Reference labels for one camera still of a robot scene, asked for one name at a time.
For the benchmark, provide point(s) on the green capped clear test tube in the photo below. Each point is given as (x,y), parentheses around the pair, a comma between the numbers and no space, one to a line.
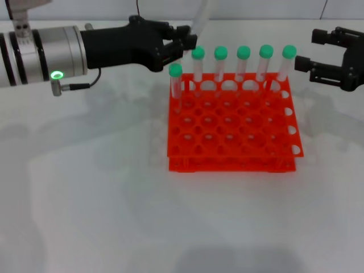
(175,70)
(221,53)
(266,51)
(199,20)
(244,52)
(289,51)
(199,54)

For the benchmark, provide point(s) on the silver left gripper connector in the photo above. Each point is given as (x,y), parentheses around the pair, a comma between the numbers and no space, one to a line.
(88,26)

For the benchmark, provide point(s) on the orange test tube rack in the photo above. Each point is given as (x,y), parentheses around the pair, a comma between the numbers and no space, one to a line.
(233,166)

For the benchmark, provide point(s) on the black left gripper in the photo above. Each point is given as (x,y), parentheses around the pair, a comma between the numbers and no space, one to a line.
(122,47)

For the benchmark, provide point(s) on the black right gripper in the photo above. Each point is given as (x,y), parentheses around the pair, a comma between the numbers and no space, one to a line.
(354,59)

